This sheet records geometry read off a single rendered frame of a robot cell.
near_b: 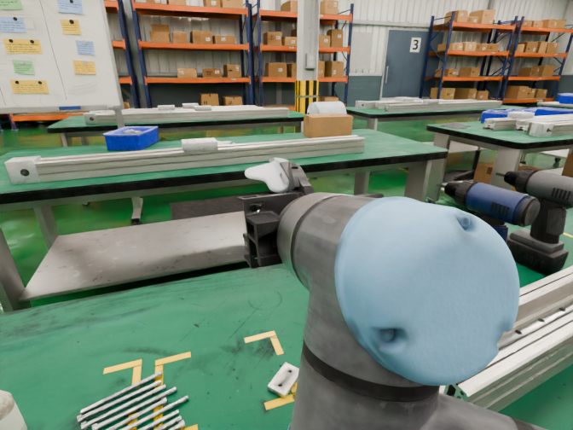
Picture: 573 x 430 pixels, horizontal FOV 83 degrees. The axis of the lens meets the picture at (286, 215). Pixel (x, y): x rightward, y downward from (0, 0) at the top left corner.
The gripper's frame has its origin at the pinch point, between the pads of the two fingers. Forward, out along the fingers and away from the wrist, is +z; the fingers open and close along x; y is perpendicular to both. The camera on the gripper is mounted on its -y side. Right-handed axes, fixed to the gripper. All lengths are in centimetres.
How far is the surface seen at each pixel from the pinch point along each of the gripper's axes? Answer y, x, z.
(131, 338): 25.6, 20.1, 13.9
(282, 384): 3.1, 24.7, -2.5
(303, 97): -189, -132, 508
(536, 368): -30.0, 24.3, -14.2
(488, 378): -19.3, 21.3, -16.4
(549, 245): -63, 16, 8
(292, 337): -1.4, 22.9, 6.5
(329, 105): -154, -79, 322
